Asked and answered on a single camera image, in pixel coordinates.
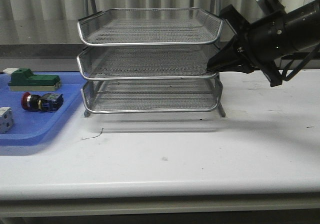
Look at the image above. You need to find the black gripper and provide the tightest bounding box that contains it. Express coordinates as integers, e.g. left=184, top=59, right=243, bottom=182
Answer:
left=206, top=5, right=285, bottom=87

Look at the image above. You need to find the red emergency stop button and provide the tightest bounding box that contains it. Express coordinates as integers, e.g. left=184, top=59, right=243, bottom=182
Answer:
left=20, top=92, right=64, bottom=112

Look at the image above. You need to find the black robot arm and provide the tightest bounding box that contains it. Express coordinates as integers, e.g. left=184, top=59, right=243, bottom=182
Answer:
left=206, top=0, right=320, bottom=87

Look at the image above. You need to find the grey back counter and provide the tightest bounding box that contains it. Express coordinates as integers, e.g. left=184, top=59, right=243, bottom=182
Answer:
left=0, top=18, right=320, bottom=72

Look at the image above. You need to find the blue plastic tray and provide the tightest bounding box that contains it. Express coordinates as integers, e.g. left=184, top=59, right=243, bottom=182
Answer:
left=0, top=72, right=85, bottom=146

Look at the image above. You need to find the white grey terminal block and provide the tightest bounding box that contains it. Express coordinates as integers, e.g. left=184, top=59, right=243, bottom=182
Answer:
left=0, top=107, right=14, bottom=134

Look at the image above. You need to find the silver rack frame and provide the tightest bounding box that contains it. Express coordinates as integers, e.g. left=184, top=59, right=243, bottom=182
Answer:
left=84, top=0, right=219, bottom=114

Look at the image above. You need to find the thin wire scrap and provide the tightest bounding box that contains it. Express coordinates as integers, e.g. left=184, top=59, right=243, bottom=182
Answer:
left=80, top=128, right=104, bottom=141

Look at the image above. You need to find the green switch module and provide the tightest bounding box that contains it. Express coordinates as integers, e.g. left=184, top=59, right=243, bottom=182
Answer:
left=3, top=68, right=62, bottom=91

